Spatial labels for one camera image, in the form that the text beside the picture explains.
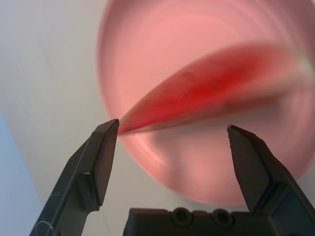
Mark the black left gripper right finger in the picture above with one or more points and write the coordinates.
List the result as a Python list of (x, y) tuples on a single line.
[(258, 172)]

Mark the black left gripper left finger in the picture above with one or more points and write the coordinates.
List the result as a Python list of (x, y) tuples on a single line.
[(83, 172)]

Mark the red toy watermelon slice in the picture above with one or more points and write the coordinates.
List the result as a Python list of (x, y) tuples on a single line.
[(209, 86)]

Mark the pink plastic plate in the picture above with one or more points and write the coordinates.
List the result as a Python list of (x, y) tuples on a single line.
[(160, 37)]

